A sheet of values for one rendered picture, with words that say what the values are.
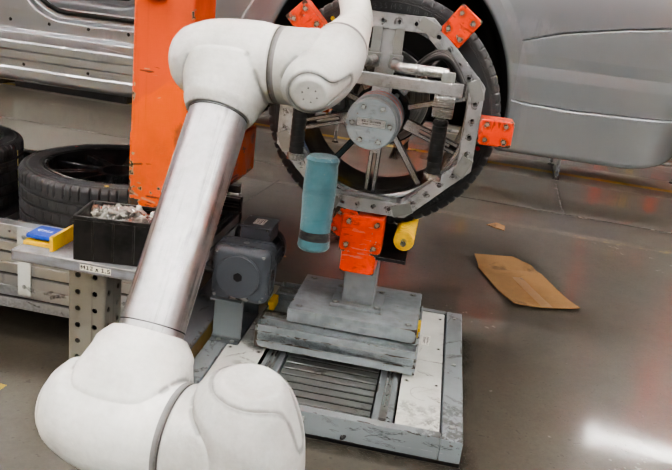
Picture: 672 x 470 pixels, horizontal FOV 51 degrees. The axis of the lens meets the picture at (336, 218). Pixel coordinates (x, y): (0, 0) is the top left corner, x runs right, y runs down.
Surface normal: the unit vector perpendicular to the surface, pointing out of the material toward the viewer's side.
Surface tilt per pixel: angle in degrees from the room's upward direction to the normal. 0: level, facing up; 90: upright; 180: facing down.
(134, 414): 42
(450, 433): 0
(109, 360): 51
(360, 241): 90
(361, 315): 0
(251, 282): 90
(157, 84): 90
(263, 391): 1
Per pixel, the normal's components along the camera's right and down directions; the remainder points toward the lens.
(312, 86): -0.13, 0.66
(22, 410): 0.11, -0.95
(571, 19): -0.17, 0.27
